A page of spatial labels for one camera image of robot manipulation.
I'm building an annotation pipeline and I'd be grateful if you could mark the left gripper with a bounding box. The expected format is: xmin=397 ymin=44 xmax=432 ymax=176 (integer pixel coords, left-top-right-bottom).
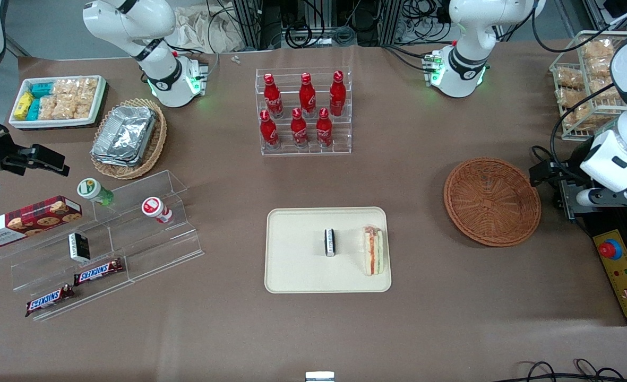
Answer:
xmin=529 ymin=159 xmax=627 ymax=209

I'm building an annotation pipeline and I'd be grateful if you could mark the triangle sandwich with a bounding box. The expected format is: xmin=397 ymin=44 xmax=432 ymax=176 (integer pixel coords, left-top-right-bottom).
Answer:
xmin=363 ymin=225 xmax=384 ymax=276

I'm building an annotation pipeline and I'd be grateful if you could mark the white rectangular snack tray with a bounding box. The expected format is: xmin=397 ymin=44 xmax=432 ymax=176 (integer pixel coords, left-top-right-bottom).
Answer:
xmin=8 ymin=75 xmax=107 ymax=131

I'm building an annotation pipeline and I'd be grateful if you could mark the brown round wicker basket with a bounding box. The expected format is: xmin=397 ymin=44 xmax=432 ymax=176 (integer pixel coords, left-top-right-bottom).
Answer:
xmin=443 ymin=157 xmax=542 ymax=248

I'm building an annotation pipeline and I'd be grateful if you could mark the light wicker oval basket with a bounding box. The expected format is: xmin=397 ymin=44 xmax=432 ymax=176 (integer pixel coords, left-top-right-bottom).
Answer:
xmin=90 ymin=98 xmax=168 ymax=181

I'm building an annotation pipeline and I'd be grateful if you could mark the cream plastic serving tray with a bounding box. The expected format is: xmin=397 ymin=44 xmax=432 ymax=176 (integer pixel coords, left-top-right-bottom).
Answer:
xmin=264 ymin=207 xmax=392 ymax=294

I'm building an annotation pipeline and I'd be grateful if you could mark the green lid yogurt cup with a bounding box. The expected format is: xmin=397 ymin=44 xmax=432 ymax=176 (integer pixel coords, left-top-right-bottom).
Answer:
xmin=76 ymin=178 xmax=115 ymax=207

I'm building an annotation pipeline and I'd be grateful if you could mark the yellow snack pack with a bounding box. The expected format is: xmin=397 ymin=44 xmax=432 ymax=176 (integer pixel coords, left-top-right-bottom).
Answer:
xmin=14 ymin=91 xmax=33 ymax=120

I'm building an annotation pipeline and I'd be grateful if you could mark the red tartan cookie box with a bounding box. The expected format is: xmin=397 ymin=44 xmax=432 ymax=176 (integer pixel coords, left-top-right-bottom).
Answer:
xmin=0 ymin=195 xmax=83 ymax=248

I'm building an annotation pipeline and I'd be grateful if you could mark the clear wrapped pastry pack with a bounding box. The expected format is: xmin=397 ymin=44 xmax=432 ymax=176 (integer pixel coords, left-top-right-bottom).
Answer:
xmin=583 ymin=40 xmax=614 ymax=60
xmin=557 ymin=88 xmax=590 ymax=109
xmin=567 ymin=106 xmax=611 ymax=133
xmin=587 ymin=59 xmax=617 ymax=85
xmin=556 ymin=68 xmax=585 ymax=90

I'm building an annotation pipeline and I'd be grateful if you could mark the aluminium foil container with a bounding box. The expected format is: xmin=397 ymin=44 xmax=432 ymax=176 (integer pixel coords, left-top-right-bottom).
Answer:
xmin=91 ymin=105 xmax=157 ymax=168

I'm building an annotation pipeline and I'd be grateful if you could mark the red lid yogurt cup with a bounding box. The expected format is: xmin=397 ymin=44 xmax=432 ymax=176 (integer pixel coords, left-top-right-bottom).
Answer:
xmin=141 ymin=197 xmax=174 ymax=224

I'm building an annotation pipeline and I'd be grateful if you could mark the Snickers chocolate bar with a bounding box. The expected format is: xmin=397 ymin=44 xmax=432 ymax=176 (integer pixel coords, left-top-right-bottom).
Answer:
xmin=25 ymin=285 xmax=76 ymax=317
xmin=73 ymin=258 xmax=124 ymax=287

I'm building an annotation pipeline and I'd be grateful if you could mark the yellow black emergency stop box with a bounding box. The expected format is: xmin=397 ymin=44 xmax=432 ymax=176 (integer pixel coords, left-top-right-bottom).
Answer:
xmin=592 ymin=229 xmax=627 ymax=325

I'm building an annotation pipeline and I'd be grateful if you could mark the clear acrylic stepped display stand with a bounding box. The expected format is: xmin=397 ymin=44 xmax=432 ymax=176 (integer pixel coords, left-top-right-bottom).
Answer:
xmin=0 ymin=170 xmax=205 ymax=323

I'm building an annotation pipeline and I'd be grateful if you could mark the white crumpled cloth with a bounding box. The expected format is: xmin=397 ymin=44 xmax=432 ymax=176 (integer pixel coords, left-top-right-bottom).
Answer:
xmin=173 ymin=4 xmax=245 ymax=54

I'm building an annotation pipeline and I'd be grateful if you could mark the red cola bottle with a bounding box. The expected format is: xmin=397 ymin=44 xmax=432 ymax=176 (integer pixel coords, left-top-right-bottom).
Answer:
xmin=298 ymin=72 xmax=317 ymax=118
xmin=263 ymin=73 xmax=285 ymax=118
xmin=329 ymin=70 xmax=347 ymax=117
xmin=259 ymin=110 xmax=281 ymax=150
xmin=316 ymin=108 xmax=333 ymax=148
xmin=290 ymin=108 xmax=309 ymax=149

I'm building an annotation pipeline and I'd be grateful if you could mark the clear acrylic bottle rack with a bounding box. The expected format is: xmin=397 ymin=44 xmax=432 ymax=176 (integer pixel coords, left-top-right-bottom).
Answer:
xmin=255 ymin=66 xmax=353 ymax=156

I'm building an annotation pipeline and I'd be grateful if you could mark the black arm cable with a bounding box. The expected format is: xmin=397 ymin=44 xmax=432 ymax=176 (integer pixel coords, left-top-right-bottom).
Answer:
xmin=529 ymin=80 xmax=624 ymax=184

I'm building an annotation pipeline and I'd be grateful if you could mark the white wire basket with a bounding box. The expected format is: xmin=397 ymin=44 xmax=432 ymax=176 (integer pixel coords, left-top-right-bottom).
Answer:
xmin=549 ymin=30 xmax=627 ymax=142

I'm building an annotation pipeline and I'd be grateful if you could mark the black floor cable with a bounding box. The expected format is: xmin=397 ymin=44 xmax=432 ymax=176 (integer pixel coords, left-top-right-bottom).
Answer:
xmin=515 ymin=358 xmax=627 ymax=382

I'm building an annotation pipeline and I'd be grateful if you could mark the black cable bundle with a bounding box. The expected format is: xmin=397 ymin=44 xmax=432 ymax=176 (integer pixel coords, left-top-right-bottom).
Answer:
xmin=284 ymin=0 xmax=324 ymax=48
xmin=398 ymin=0 xmax=452 ymax=32

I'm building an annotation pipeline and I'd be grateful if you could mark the aluminium frame rack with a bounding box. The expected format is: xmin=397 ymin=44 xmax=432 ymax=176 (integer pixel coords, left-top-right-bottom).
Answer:
xmin=231 ymin=0 xmax=452 ymax=49

